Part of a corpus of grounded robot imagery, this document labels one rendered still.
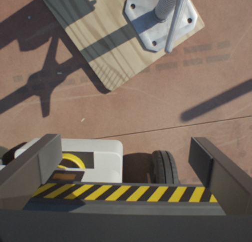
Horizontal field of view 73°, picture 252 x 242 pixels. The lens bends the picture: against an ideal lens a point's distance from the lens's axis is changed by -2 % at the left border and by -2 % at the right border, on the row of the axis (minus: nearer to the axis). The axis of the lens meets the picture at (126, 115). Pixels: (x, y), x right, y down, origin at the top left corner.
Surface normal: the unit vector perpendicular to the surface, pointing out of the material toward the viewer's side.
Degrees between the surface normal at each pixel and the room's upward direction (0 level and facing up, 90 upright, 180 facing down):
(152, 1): 0
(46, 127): 0
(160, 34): 0
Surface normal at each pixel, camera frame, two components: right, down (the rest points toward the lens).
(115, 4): -0.01, 0.25
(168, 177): 0.00, -0.49
